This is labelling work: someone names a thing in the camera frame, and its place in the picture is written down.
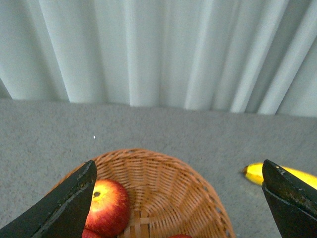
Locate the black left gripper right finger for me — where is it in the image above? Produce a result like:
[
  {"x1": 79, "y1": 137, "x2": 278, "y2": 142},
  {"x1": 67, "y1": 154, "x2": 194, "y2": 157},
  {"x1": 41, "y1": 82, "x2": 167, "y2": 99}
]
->
[{"x1": 262, "y1": 160, "x2": 317, "y2": 238}]

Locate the small dark red apple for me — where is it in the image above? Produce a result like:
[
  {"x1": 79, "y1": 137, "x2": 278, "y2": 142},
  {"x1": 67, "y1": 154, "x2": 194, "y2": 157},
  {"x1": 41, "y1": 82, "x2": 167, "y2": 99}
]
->
[{"x1": 168, "y1": 234, "x2": 192, "y2": 238}]

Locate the white pleated curtain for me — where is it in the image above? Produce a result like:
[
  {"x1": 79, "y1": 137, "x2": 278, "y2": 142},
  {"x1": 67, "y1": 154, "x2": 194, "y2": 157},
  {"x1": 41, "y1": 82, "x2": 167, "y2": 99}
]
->
[{"x1": 0, "y1": 0, "x2": 317, "y2": 117}]

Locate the red apple at basket back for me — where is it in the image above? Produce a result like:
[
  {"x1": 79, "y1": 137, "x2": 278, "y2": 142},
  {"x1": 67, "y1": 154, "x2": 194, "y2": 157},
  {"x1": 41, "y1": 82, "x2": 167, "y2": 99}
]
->
[{"x1": 85, "y1": 179, "x2": 130, "y2": 238}]

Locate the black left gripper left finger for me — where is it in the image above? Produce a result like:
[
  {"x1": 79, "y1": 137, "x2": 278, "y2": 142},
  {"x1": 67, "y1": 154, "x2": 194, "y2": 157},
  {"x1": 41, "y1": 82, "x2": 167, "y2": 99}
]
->
[{"x1": 0, "y1": 160, "x2": 97, "y2": 238}]

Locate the left brown wicker basket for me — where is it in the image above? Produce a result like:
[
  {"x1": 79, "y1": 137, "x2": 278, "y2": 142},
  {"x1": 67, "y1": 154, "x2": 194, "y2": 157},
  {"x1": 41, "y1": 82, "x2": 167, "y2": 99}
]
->
[{"x1": 51, "y1": 148, "x2": 236, "y2": 238}]

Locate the large yellow banana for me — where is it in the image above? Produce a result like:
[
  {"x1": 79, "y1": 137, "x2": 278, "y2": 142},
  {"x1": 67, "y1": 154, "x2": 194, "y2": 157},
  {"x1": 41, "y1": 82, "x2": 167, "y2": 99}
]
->
[{"x1": 241, "y1": 162, "x2": 317, "y2": 189}]

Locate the dark red apple in basket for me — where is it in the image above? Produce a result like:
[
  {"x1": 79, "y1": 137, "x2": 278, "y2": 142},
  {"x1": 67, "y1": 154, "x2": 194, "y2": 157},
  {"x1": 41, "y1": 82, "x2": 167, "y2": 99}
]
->
[{"x1": 81, "y1": 229, "x2": 101, "y2": 238}]

